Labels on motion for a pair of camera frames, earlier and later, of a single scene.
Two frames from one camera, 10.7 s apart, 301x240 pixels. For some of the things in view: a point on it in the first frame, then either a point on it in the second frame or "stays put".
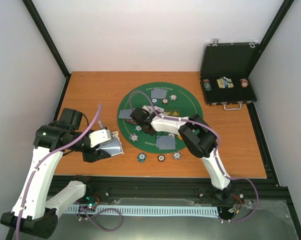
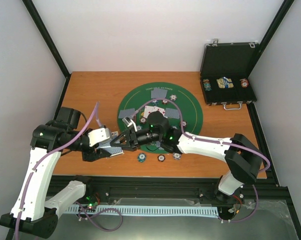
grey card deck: [114, 147] stays put
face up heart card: [148, 108] stays put
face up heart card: [159, 109] stays put
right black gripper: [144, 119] → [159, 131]
